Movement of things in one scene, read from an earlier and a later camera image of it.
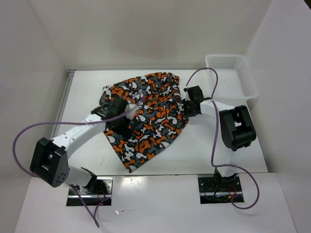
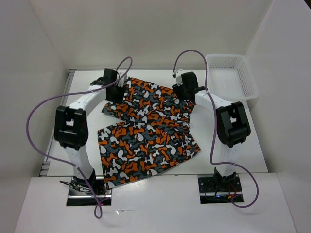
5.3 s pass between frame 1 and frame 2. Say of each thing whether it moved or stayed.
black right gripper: moved
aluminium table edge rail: stayed
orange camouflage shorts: moved
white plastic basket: stayed
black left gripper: moved
